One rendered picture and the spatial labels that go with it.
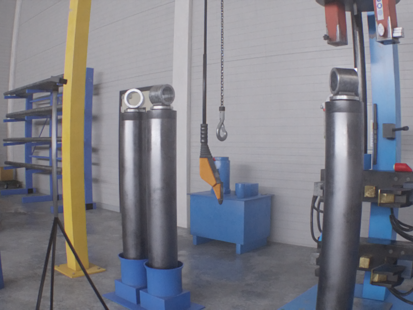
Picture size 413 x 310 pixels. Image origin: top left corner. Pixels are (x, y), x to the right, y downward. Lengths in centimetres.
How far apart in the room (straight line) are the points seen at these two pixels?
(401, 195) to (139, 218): 186
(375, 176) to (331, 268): 76
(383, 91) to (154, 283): 210
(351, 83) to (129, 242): 197
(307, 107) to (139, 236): 267
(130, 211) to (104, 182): 461
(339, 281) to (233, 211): 262
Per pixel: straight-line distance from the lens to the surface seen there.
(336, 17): 266
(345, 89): 213
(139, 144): 304
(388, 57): 291
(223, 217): 471
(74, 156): 383
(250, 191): 474
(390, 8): 249
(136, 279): 319
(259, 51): 535
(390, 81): 288
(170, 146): 281
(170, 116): 281
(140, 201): 307
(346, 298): 225
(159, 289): 297
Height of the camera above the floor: 126
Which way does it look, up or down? 1 degrees down
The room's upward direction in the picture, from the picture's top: straight up
